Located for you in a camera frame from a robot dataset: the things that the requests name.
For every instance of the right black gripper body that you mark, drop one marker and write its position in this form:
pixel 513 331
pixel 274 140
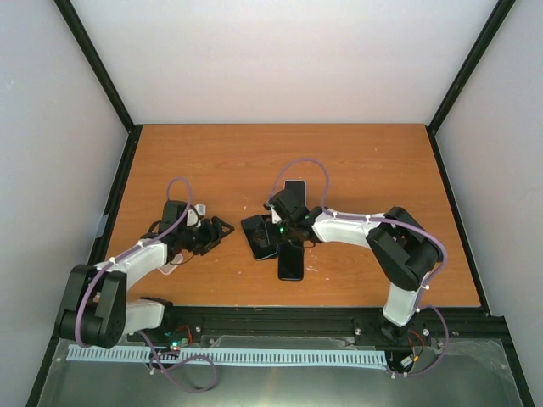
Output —
pixel 287 233

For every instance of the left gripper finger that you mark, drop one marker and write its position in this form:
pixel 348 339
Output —
pixel 215 239
pixel 221 226

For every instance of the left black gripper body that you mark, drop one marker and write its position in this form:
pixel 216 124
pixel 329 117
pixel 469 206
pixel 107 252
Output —
pixel 192 240

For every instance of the dark green phone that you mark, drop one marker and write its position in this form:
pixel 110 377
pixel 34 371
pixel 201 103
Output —
pixel 259 253

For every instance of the black case with ring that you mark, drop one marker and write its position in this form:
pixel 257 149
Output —
pixel 245 224

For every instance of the white phone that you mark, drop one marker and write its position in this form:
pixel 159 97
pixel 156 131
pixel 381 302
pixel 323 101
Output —
pixel 299 191

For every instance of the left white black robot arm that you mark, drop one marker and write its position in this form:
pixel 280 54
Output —
pixel 94 310

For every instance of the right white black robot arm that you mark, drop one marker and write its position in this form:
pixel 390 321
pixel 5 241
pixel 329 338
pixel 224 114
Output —
pixel 407 254

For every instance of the left controller board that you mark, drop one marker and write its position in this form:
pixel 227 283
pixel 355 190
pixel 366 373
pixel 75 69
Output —
pixel 179 337

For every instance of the controller board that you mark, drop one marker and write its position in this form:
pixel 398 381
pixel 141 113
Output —
pixel 179 337
pixel 417 343

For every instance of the right controller board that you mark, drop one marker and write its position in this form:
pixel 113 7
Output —
pixel 417 343

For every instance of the light blue cable duct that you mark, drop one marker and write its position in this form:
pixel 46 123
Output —
pixel 239 357

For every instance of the black aluminium frame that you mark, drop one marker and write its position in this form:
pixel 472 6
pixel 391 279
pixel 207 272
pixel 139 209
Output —
pixel 464 323

